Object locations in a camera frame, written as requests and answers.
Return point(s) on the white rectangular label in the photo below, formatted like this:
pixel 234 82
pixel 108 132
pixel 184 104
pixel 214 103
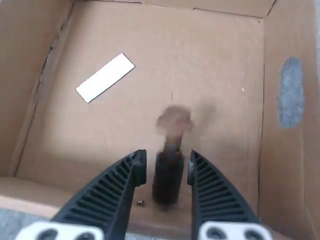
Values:
pixel 105 77

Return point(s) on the bolt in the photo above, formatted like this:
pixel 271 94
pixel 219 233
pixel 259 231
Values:
pixel 168 162

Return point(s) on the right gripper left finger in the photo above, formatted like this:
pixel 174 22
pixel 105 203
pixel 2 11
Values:
pixel 100 195

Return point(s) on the cardboard box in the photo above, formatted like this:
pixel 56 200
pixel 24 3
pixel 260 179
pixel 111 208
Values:
pixel 175 62

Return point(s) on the small metal screw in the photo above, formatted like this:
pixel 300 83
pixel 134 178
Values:
pixel 140 202

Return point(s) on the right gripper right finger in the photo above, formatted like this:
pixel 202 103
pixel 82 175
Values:
pixel 220 197

